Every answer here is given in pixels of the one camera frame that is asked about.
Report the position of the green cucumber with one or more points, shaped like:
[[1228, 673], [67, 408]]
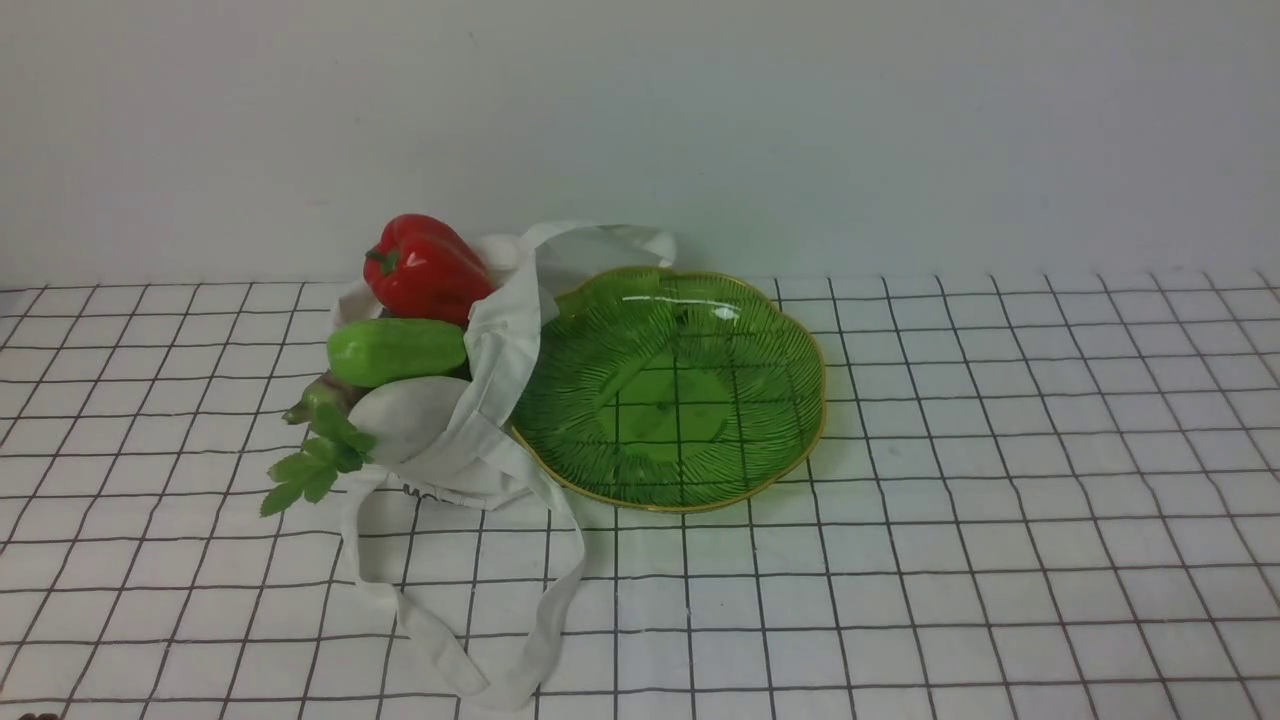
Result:
[[375, 352]]

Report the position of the green glass leaf plate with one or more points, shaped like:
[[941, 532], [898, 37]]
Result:
[[671, 392]]

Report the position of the red bell pepper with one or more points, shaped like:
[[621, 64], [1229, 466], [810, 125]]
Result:
[[421, 268]]

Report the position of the white radish with leaves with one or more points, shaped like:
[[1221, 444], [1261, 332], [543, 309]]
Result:
[[384, 428]]

